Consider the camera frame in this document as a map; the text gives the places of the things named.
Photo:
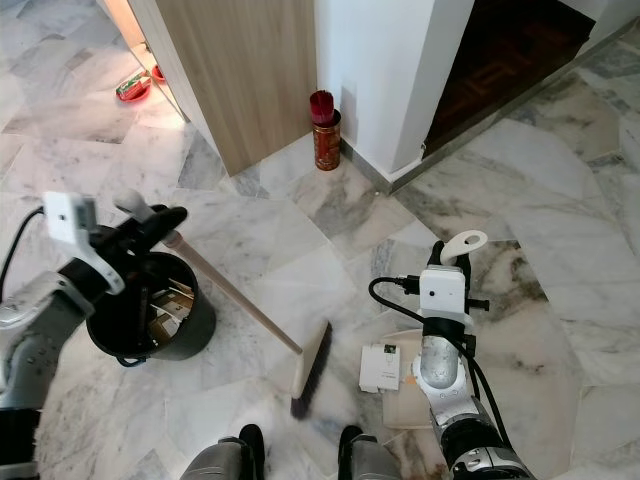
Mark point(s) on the wooden broom with grey loop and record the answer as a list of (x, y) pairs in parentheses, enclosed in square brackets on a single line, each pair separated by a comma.
[(244, 302)]

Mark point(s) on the beige plastic dustpan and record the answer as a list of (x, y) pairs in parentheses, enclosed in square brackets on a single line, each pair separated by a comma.
[(405, 400)]

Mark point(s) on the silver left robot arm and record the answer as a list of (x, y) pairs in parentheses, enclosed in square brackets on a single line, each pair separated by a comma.
[(28, 345)]

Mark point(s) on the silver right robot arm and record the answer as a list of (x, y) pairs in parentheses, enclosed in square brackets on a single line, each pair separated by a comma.
[(438, 368)]

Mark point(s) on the brown cardboard scrap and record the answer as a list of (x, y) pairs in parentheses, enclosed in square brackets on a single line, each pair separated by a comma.
[(166, 308)]

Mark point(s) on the black round waste bin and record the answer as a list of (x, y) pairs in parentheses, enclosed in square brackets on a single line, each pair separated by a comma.
[(190, 325)]

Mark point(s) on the white paper carton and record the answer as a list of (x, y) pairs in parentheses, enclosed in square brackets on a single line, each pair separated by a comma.
[(380, 368)]

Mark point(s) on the red and green bowl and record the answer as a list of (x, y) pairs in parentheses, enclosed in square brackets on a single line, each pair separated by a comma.
[(133, 89)]

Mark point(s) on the small red cup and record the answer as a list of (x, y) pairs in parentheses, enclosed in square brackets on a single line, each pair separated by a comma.
[(158, 74)]

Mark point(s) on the red incense stick can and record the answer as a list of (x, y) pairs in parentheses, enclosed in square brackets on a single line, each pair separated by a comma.
[(326, 140)]

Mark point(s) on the light wooden cabinet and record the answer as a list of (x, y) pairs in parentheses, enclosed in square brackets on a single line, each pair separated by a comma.
[(240, 75)]

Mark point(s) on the grey right robot leg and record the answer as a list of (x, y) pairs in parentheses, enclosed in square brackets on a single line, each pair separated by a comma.
[(375, 463)]

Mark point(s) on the grey robot leg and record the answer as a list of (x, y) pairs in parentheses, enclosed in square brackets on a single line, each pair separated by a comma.
[(220, 462), (375, 463)]

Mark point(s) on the grey left robot leg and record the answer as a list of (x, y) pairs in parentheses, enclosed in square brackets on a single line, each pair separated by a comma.
[(220, 462)]

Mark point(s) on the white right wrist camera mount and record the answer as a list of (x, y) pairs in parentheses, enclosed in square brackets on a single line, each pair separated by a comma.
[(444, 292)]

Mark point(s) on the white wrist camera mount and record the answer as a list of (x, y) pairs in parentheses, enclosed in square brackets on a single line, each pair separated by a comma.
[(444, 292), (72, 222)]

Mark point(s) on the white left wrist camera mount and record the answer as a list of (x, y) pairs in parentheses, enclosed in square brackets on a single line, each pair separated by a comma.
[(72, 222)]

